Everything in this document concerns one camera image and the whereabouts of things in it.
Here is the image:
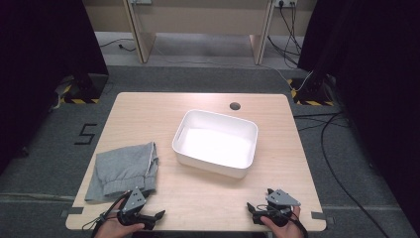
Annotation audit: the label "black cables at wall socket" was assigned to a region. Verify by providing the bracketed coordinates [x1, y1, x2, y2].
[266, 0, 303, 67]

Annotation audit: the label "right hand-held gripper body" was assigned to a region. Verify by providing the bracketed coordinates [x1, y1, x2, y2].
[252, 188, 302, 228]

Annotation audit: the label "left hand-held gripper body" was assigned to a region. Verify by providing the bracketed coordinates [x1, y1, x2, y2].
[116, 186, 157, 231]

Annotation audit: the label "white plastic bin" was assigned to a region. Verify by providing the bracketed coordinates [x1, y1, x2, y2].
[171, 109, 260, 179]

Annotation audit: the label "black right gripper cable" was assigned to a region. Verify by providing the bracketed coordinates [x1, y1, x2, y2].
[289, 211, 310, 238]

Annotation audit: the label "black floor cable with plug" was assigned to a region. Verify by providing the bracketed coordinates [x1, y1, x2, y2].
[98, 38, 137, 53]

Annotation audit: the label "beige wooden desk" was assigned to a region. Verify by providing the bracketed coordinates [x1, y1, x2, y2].
[82, 0, 318, 65]

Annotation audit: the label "dark curtain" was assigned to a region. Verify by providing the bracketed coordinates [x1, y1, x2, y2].
[296, 0, 420, 229]
[0, 0, 110, 173]

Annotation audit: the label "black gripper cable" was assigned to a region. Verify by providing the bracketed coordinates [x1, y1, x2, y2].
[81, 190, 133, 236]
[289, 211, 310, 238]

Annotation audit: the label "person's right hand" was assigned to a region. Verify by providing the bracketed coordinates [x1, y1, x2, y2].
[260, 205, 303, 238]

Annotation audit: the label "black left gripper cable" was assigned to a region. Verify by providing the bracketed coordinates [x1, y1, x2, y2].
[81, 190, 133, 236]

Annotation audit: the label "long black floor cable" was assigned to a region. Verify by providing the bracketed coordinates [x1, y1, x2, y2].
[292, 111, 391, 238]

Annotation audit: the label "black stand base striped tape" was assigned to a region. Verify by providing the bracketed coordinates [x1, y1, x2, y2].
[55, 72, 110, 105]
[286, 76, 336, 107]

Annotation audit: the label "white floor cable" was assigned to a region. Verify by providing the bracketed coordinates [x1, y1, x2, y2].
[153, 43, 314, 93]

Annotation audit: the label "grey folded pants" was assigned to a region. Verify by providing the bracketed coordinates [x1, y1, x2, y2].
[84, 141, 159, 203]

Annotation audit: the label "person's left hand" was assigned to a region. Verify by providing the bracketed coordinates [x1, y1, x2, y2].
[93, 216, 146, 238]

